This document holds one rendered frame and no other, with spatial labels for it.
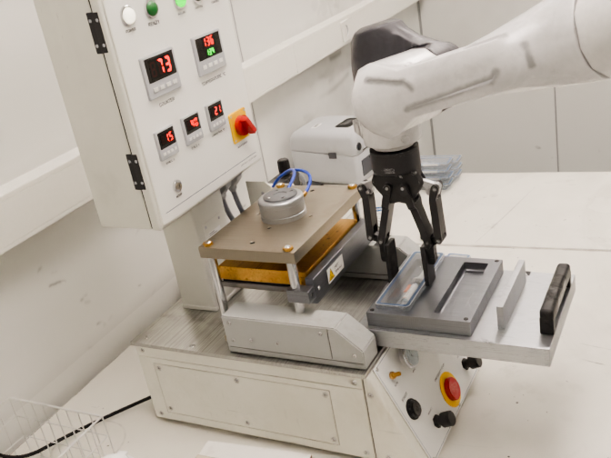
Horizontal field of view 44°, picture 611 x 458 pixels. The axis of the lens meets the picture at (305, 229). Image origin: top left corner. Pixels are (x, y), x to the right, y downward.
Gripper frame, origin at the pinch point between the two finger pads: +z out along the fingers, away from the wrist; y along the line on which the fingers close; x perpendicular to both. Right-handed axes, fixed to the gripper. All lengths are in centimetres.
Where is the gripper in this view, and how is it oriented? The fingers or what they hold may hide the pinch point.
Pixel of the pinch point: (409, 263)
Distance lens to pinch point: 122.6
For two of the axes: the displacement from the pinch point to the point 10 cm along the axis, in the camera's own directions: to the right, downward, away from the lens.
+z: 1.8, 9.0, 3.9
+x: 4.5, -4.3, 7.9
